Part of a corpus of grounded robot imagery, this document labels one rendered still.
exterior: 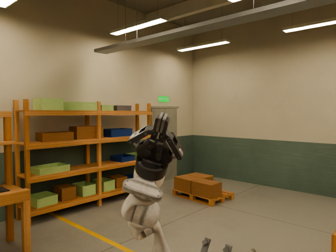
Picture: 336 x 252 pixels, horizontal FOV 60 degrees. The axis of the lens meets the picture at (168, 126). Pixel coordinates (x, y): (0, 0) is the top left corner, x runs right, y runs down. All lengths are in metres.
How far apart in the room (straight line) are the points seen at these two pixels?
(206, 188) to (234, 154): 2.55
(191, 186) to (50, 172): 2.97
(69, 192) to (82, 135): 1.13
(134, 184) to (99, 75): 6.39
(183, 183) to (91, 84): 3.09
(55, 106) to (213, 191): 3.60
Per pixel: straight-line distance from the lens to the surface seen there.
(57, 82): 6.44
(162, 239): 1.15
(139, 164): 0.65
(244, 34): 8.78
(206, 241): 2.08
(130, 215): 0.80
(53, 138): 5.81
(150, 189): 0.65
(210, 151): 9.13
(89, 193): 6.35
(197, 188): 6.56
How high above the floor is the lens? 1.97
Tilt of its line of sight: 3 degrees down
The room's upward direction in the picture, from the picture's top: straight up
